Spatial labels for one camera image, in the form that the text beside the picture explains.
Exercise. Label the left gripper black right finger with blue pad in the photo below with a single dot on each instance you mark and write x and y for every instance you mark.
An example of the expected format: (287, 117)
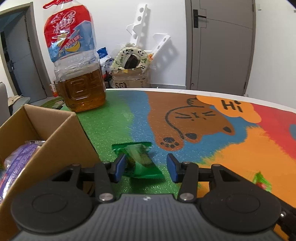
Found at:
(185, 173)

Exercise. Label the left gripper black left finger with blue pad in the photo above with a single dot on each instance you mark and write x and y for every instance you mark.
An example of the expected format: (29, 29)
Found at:
(106, 173)

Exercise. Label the dark green candy packet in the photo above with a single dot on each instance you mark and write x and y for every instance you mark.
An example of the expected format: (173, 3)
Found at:
(138, 164)

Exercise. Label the light green snack packet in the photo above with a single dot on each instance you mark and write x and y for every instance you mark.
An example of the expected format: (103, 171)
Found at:
(261, 182)

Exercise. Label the purple wafer snack pack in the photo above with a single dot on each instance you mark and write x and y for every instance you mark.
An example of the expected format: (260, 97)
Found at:
(16, 162)

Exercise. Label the open cardboard box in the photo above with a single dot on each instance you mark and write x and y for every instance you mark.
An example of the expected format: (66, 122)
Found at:
(65, 143)

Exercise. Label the colourful cartoon table mat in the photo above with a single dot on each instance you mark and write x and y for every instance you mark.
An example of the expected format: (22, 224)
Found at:
(229, 139)

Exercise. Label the SF cardboard box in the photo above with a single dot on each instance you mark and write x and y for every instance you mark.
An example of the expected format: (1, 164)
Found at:
(130, 78)

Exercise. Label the blue plastic bag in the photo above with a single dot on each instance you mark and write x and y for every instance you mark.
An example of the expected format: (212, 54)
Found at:
(103, 55)

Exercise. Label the grey chair back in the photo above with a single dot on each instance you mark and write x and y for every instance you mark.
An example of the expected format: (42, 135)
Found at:
(4, 108)

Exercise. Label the grey door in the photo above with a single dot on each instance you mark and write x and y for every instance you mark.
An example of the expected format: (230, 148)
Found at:
(219, 56)
(22, 65)

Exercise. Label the large tea bottle red cap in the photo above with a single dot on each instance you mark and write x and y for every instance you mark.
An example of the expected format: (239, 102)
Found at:
(70, 38)

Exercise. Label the panda print ring cushion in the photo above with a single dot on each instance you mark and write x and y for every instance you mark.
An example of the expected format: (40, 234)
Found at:
(132, 57)

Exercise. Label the white perforated bracket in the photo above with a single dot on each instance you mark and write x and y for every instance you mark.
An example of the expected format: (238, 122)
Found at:
(142, 37)

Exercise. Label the black door handle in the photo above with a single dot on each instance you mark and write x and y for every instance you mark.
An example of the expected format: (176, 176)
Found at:
(199, 20)

